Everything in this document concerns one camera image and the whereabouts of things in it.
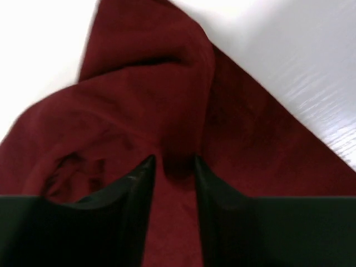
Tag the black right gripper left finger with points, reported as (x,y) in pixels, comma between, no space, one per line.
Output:
(106,228)

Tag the dark red t-shirt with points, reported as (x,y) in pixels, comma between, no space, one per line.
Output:
(151,82)

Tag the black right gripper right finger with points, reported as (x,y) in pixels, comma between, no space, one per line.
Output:
(237,230)

